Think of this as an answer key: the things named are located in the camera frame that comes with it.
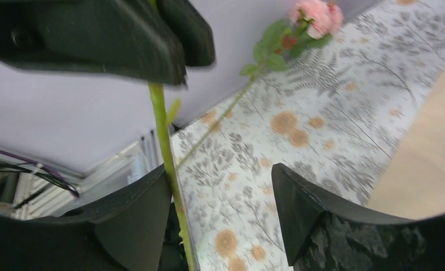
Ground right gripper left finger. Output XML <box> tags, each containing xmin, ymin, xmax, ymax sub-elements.
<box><xmin>0</xmin><ymin>166</ymin><xmax>171</xmax><ymax>270</ymax></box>

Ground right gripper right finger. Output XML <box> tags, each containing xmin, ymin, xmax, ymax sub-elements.
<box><xmin>271</xmin><ymin>163</ymin><xmax>445</xmax><ymax>270</ymax></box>

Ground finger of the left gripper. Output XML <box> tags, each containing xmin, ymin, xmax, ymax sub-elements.
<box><xmin>156</xmin><ymin>0</ymin><xmax>215</xmax><ymax>67</ymax></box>
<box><xmin>0</xmin><ymin>1</ymin><xmax>186</xmax><ymax>85</ymax></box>

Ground pale pink fake flower stem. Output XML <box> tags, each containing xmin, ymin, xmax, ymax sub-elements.
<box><xmin>148</xmin><ymin>82</ymin><xmax>197</xmax><ymax>271</ymax></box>

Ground peach wrapping paper sheet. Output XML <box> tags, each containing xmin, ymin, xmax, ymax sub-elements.
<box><xmin>367</xmin><ymin>70</ymin><xmax>445</xmax><ymax>219</ymax></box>

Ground large pink fake rose stem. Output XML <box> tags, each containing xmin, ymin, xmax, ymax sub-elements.
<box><xmin>175</xmin><ymin>0</ymin><xmax>344</xmax><ymax>169</ymax></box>

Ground floral patterned table mat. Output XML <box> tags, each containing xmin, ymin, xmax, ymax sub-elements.
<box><xmin>172</xmin><ymin>1</ymin><xmax>445</xmax><ymax>270</ymax></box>

